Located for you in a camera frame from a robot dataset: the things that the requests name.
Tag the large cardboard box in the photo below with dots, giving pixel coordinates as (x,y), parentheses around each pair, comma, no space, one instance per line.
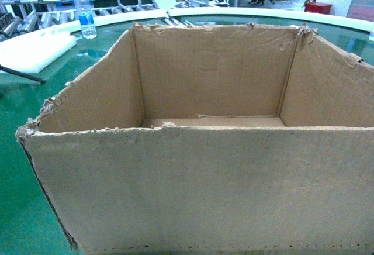
(211,139)

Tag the clear plastic water bottle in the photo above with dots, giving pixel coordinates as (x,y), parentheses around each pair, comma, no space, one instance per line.
(86,19)

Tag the green round conveyor table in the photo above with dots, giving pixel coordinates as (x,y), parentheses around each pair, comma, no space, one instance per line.
(28,225)

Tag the red box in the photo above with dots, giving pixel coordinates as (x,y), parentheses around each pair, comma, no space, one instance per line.
(318,7)

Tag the white foam sheet stack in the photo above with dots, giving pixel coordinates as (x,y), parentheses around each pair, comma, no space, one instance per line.
(32,52)

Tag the black rod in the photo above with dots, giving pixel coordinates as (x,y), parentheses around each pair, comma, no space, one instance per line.
(24,75)

